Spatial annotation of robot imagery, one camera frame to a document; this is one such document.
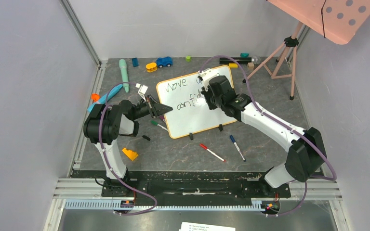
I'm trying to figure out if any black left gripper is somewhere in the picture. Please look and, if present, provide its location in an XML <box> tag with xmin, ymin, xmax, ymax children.
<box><xmin>131</xmin><ymin>94</ymin><xmax>172</xmax><ymax>120</ymax></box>

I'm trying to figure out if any orange framed whiteboard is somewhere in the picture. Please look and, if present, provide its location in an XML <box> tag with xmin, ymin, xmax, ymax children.
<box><xmin>156</xmin><ymin>72</ymin><xmax>237</xmax><ymax>139</ymax></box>

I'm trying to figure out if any black marker cap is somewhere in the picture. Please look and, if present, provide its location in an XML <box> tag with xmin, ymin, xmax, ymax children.
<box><xmin>142</xmin><ymin>135</ymin><xmax>151</xmax><ymax>141</ymax></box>

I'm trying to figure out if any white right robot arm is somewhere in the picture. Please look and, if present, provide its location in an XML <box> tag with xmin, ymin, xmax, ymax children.
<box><xmin>198</xmin><ymin>74</ymin><xmax>327</xmax><ymax>196</ymax></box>

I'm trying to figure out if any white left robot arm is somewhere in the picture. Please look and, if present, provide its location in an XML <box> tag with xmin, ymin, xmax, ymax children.
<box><xmin>83</xmin><ymin>95</ymin><xmax>173</xmax><ymax>196</ymax></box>

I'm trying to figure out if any green whiteboard marker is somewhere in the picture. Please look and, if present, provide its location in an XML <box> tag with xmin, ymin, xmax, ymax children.
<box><xmin>151</xmin><ymin>120</ymin><xmax>168</xmax><ymax>131</ymax></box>

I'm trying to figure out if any blue whiteboard marker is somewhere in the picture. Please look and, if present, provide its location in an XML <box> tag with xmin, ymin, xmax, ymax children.
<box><xmin>229</xmin><ymin>135</ymin><xmax>246</xmax><ymax>162</ymax></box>

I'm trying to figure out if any red whiteboard marker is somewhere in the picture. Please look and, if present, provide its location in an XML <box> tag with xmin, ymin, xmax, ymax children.
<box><xmin>199</xmin><ymin>143</ymin><xmax>226</xmax><ymax>162</ymax></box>

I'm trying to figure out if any yellow block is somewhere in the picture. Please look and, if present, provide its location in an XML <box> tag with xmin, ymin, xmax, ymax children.
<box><xmin>228</xmin><ymin>63</ymin><xmax>238</xmax><ymax>68</ymax></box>

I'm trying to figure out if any yellow oval toy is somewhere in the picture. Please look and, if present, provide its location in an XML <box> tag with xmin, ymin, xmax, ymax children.
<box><xmin>145</xmin><ymin>62</ymin><xmax>158</xmax><ymax>73</ymax></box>

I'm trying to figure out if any blue toy crayon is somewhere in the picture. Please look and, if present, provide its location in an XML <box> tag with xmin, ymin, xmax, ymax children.
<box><xmin>87</xmin><ymin>84</ymin><xmax>123</xmax><ymax>112</ymax></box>

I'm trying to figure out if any blue toy car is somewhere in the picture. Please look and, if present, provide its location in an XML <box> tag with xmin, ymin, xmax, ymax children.
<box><xmin>156</xmin><ymin>56</ymin><xmax>173</xmax><ymax>68</ymax></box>

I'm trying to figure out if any beige wooden block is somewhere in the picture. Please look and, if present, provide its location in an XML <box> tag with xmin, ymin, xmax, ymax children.
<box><xmin>247</xmin><ymin>62</ymin><xmax>255</xmax><ymax>70</ymax></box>

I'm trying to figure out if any teal block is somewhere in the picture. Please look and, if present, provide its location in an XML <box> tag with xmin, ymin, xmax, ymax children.
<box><xmin>240</xmin><ymin>52</ymin><xmax>249</xmax><ymax>58</ymax></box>

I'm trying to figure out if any orange wedge block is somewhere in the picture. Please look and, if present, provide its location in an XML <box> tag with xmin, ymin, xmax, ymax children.
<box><xmin>122</xmin><ymin>148</ymin><xmax>138</xmax><ymax>161</ymax></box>

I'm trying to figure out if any dark blue block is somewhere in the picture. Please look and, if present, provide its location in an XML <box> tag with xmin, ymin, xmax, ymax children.
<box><xmin>132</xmin><ymin>58</ymin><xmax>139</xmax><ymax>67</ymax></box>

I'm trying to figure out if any black microphone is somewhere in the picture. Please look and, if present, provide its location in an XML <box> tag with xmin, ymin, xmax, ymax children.
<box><xmin>219</xmin><ymin>56</ymin><xmax>261</xmax><ymax>65</ymax></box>

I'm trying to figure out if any mint green toy crayon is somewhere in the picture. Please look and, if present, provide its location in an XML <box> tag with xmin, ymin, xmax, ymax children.
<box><xmin>119</xmin><ymin>59</ymin><xmax>130</xmax><ymax>93</ymax></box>

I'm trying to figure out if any orange toy piece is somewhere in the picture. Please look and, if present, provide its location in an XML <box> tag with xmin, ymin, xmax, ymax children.
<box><xmin>91</xmin><ymin>93</ymin><xmax>101</xmax><ymax>103</ymax></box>

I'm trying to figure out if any pink tripod stand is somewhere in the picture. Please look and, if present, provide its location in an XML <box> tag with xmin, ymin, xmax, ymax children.
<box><xmin>247</xmin><ymin>21</ymin><xmax>304</xmax><ymax>101</ymax></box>

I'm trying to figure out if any printed paper sheet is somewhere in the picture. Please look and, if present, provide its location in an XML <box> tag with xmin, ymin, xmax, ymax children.
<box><xmin>179</xmin><ymin>222</ymin><xmax>236</xmax><ymax>231</ymax></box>

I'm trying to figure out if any pink perforated tray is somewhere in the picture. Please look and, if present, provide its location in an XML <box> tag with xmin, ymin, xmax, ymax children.
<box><xmin>269</xmin><ymin>0</ymin><xmax>370</xmax><ymax>45</ymax></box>

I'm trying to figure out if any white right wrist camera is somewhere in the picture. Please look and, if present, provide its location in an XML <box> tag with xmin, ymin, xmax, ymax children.
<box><xmin>198</xmin><ymin>69</ymin><xmax>220</xmax><ymax>91</ymax></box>

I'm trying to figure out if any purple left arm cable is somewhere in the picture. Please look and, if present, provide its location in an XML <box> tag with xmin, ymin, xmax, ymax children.
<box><xmin>98</xmin><ymin>82</ymin><xmax>158</xmax><ymax>216</ymax></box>

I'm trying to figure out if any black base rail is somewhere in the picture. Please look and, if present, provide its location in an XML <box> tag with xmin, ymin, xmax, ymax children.
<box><xmin>71</xmin><ymin>170</ymin><xmax>291</xmax><ymax>206</ymax></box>

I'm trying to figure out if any white cable duct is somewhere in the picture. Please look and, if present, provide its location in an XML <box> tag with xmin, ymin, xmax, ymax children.
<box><xmin>65</xmin><ymin>199</ymin><xmax>265</xmax><ymax>212</ymax></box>

